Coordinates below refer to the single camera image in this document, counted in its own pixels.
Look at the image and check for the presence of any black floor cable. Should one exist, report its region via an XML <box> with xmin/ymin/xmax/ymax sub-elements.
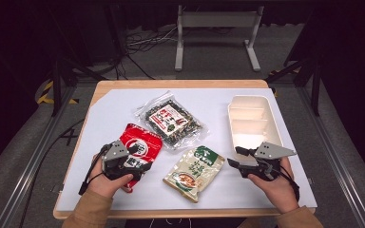
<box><xmin>18</xmin><ymin>118</ymin><xmax>86</xmax><ymax>228</ymax></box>

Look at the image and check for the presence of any aluminium rail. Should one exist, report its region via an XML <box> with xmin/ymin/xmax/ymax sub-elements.
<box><xmin>0</xmin><ymin>85</ymin><xmax>78</xmax><ymax>228</ymax></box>
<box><xmin>297</xmin><ymin>85</ymin><xmax>365</xmax><ymax>228</ymax></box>

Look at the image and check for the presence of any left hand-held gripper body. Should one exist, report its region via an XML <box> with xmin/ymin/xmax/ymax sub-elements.
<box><xmin>102</xmin><ymin>140</ymin><xmax>144</xmax><ymax>181</ymax></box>

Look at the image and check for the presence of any black right gripper strap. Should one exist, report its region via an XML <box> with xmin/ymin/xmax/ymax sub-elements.
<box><xmin>274</xmin><ymin>162</ymin><xmax>301</xmax><ymax>202</ymax></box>

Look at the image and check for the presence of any red snack packet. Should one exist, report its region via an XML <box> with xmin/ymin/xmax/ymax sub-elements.
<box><xmin>119</xmin><ymin>123</ymin><xmax>163</xmax><ymax>194</ymax></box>

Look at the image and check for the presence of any white table mat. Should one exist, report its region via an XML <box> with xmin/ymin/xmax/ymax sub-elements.
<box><xmin>56</xmin><ymin>87</ymin><xmax>318</xmax><ymax>212</ymax></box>

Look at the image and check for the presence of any wooden table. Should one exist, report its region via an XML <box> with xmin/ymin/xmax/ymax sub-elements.
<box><xmin>52</xmin><ymin>79</ymin><xmax>318</xmax><ymax>220</ymax></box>

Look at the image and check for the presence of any bundle of floor cables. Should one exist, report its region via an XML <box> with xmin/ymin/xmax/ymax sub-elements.
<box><xmin>115</xmin><ymin>25</ymin><xmax>184</xmax><ymax>81</ymax></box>

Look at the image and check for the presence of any person's right hand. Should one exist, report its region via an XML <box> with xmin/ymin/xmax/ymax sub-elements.
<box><xmin>246</xmin><ymin>157</ymin><xmax>300</xmax><ymax>214</ymax></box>

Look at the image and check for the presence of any yellow black hazard tape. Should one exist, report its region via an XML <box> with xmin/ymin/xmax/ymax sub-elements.
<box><xmin>36</xmin><ymin>80</ymin><xmax>80</xmax><ymax>105</ymax></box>
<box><xmin>267</xmin><ymin>66</ymin><xmax>300</xmax><ymax>98</ymax></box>

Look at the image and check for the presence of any person's torso clothing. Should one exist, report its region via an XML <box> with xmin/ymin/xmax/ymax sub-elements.
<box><xmin>124</xmin><ymin>217</ymin><xmax>247</xmax><ymax>228</ymax></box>

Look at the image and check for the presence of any beige green food packet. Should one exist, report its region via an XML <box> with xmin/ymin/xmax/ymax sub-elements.
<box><xmin>163</xmin><ymin>144</ymin><xmax>226</xmax><ymax>204</ymax></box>

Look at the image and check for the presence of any black metal stand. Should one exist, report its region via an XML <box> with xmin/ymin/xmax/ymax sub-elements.
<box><xmin>46</xmin><ymin>53</ymin><xmax>108</xmax><ymax>117</ymax></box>
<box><xmin>265</xmin><ymin>55</ymin><xmax>323</xmax><ymax>117</ymax></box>

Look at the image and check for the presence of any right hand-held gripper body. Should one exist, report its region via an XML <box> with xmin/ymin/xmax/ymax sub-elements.
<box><xmin>239</xmin><ymin>141</ymin><xmax>298</xmax><ymax>182</ymax></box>

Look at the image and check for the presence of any black gripper strap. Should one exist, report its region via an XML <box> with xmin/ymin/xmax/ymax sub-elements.
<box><xmin>78</xmin><ymin>144</ymin><xmax>112</xmax><ymax>197</ymax></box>
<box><xmin>274</xmin><ymin>162</ymin><xmax>301</xmax><ymax>202</ymax></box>

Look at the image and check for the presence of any white metal stand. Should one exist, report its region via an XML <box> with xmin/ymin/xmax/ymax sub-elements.
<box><xmin>174</xmin><ymin>4</ymin><xmax>265</xmax><ymax>72</ymax></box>

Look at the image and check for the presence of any white divided container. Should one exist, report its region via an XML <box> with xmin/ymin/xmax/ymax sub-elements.
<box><xmin>227</xmin><ymin>94</ymin><xmax>284</xmax><ymax>167</ymax></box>

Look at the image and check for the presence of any black left gripper strap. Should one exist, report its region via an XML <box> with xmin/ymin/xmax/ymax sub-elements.
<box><xmin>78</xmin><ymin>144</ymin><xmax>112</xmax><ymax>197</ymax></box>

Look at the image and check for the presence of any clear seaweed packet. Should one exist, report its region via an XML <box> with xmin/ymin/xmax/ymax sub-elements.
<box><xmin>134</xmin><ymin>90</ymin><xmax>211</xmax><ymax>152</ymax></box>

